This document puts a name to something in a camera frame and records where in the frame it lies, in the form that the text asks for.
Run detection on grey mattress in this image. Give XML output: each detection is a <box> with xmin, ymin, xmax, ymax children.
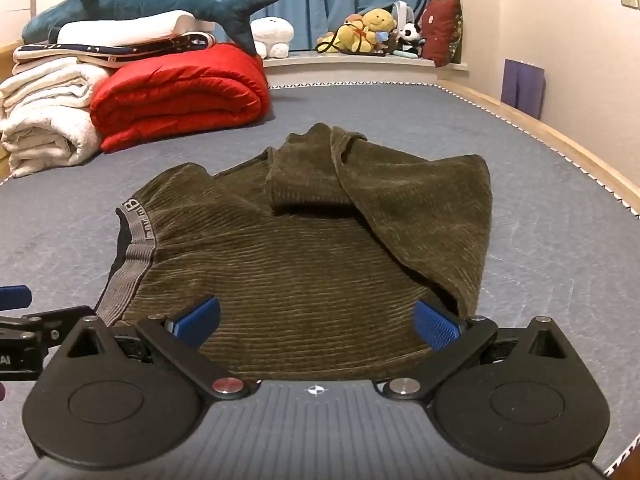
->
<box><xmin>0</xmin><ymin>80</ymin><xmax>640</xmax><ymax>480</ymax></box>

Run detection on panda plush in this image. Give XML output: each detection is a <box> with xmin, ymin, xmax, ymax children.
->
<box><xmin>397</xmin><ymin>22</ymin><xmax>426</xmax><ymax>54</ymax></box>

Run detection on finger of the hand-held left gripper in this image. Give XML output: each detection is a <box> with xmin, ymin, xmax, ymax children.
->
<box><xmin>0</xmin><ymin>285</ymin><xmax>33</xmax><ymax>312</ymax></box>
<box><xmin>0</xmin><ymin>307</ymin><xmax>83</xmax><ymax>345</ymax></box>

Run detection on red folded quilt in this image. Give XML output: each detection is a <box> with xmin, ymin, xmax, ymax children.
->
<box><xmin>90</xmin><ymin>42</ymin><xmax>271</xmax><ymax>154</ymax></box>

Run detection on white folded blanket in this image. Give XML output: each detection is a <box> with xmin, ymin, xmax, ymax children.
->
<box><xmin>0</xmin><ymin>56</ymin><xmax>112</xmax><ymax>179</ymax></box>

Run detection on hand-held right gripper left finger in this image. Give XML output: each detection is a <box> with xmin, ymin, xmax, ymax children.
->
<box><xmin>60</xmin><ymin>296</ymin><xmax>249</xmax><ymax>402</ymax></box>

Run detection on blue shark plush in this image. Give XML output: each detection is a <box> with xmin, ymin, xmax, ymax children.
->
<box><xmin>21</xmin><ymin>0</ymin><xmax>284</xmax><ymax>57</ymax></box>

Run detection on navy patterned folded blanket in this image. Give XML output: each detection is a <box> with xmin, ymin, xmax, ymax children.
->
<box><xmin>12</xmin><ymin>31</ymin><xmax>217</xmax><ymax>69</ymax></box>

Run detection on white mushroom plush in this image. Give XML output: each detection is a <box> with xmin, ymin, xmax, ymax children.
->
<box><xmin>249</xmin><ymin>16</ymin><xmax>294</xmax><ymax>59</ymax></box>

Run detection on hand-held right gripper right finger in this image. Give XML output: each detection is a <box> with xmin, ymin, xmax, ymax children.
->
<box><xmin>382</xmin><ymin>300</ymin><xmax>574</xmax><ymax>402</ymax></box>

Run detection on yellow plush toy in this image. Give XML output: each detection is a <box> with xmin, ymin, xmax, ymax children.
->
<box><xmin>317</xmin><ymin>22</ymin><xmax>377</xmax><ymax>54</ymax></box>

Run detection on wooden bed frame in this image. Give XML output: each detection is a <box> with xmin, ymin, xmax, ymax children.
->
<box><xmin>439</xmin><ymin>79</ymin><xmax>640</xmax><ymax>207</ymax></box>

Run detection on white pillow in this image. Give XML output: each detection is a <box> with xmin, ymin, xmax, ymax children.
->
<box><xmin>56</xmin><ymin>10</ymin><xmax>217</xmax><ymax>47</ymax></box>

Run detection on purple sheet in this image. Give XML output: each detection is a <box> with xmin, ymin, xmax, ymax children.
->
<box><xmin>501</xmin><ymin>58</ymin><xmax>546</xmax><ymax>121</ymax></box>

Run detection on bay window ledge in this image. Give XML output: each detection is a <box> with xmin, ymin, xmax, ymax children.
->
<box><xmin>262</xmin><ymin>51</ymin><xmax>472</xmax><ymax>88</ymax></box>

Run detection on olive corduroy pants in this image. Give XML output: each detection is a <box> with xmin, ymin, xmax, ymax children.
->
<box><xmin>95</xmin><ymin>122</ymin><xmax>493</xmax><ymax>383</ymax></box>

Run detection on dark red cushion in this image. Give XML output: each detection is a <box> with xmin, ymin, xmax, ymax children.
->
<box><xmin>419</xmin><ymin>0</ymin><xmax>464</xmax><ymax>69</ymax></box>

